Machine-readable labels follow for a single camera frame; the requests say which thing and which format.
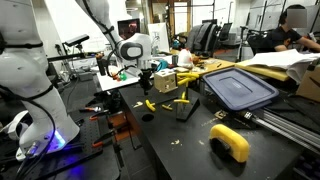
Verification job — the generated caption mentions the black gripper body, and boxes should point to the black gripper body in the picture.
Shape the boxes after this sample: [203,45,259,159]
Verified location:
[139,69,153,95]

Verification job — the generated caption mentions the short yellow hex key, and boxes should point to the short yellow hex key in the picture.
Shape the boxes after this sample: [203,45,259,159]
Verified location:
[174,92,190,111]

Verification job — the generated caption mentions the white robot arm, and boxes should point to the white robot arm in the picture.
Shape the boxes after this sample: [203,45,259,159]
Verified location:
[0,0,152,161]

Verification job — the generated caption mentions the black hex key stand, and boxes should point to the black hex key stand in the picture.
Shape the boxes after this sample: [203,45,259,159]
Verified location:
[176,97,200,122]

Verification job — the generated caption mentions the wooden cube with holes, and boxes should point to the wooden cube with holes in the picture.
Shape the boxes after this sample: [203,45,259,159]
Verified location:
[154,69,177,93]

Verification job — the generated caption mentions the large lying yellow hex key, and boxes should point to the large lying yellow hex key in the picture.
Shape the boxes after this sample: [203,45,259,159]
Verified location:
[145,96,179,113]

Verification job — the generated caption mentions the white board with toys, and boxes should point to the white board with toys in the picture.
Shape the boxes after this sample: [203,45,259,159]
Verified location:
[97,73,139,91]

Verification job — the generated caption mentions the small lying yellow hex key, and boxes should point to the small lying yellow hex key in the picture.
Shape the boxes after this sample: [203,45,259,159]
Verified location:
[162,105,173,111]

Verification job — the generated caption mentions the white plastic bag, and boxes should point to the white plastic bag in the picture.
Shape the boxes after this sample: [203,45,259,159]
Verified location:
[177,49,193,69]

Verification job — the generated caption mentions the orange black clamp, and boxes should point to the orange black clamp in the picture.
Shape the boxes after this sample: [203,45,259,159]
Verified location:
[92,130,116,148]

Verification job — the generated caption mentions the blue plastic bin lid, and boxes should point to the blue plastic bin lid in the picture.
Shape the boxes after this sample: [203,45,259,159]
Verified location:
[203,68,279,111]

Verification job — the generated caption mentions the yellow black tape dispenser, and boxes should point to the yellow black tape dispenser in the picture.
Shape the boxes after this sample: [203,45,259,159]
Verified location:
[210,124,250,163]

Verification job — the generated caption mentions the person in black shirt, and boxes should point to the person in black shirt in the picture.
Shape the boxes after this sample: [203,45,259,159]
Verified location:
[267,4,320,52]

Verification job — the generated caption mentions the white paper sheets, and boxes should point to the white paper sheets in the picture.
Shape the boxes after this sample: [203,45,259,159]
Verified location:
[248,49,320,84]

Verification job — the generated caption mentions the aluminium rail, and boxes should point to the aluminium rail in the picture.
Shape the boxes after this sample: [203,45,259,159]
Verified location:
[242,110,320,154]

